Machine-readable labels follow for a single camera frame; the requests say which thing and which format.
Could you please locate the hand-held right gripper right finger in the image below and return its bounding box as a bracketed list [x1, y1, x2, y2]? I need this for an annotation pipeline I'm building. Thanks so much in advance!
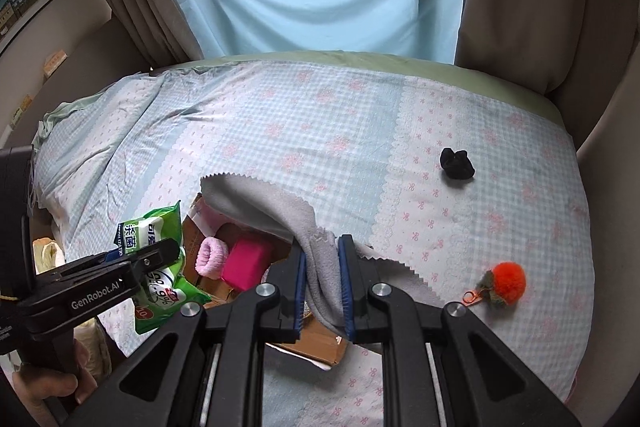
[337, 235, 582, 427]

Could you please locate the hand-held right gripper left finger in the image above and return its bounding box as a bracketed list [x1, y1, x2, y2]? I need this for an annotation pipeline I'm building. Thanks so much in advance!
[65, 249, 309, 427]

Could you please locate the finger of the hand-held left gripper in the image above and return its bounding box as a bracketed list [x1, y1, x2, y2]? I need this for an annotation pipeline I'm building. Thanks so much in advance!
[35, 250, 133, 281]
[127, 238, 181, 291]

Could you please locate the pink fluffy scrunchie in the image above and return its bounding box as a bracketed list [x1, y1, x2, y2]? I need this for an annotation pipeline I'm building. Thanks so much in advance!
[195, 236, 231, 279]

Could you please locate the green wet wipes packet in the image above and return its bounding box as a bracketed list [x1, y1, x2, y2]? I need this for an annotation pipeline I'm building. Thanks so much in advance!
[115, 200, 214, 336]

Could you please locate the pink zip pouch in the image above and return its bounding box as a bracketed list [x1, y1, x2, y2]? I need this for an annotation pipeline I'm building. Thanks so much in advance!
[221, 234, 274, 292]

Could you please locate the cardboard box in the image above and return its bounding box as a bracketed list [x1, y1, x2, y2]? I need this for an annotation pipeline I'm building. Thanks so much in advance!
[180, 192, 351, 369]

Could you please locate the grey fleece cloth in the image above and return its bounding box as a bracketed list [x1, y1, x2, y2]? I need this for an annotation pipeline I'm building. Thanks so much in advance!
[199, 173, 427, 341]

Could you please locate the person's left hand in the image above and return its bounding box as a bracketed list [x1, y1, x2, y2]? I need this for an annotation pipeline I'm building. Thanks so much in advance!
[10, 338, 99, 427]

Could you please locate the black scrunchie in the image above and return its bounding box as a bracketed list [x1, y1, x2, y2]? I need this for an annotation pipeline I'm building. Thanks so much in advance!
[439, 146, 476, 180]

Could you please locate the checked floral bed sheet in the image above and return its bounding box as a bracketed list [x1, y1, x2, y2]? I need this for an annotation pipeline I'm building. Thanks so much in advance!
[32, 57, 597, 427]

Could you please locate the green mattress sheet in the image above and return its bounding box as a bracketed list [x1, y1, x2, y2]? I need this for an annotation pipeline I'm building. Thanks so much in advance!
[39, 50, 572, 138]

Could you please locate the orange pompom keychain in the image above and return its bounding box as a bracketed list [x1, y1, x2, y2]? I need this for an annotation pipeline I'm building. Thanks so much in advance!
[462, 261, 526, 308]

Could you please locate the small wall sticker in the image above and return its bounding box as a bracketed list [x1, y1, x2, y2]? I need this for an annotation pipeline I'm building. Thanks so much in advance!
[9, 94, 34, 128]

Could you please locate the small wall label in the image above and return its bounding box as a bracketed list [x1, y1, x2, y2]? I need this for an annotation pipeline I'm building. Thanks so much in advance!
[43, 50, 69, 78]

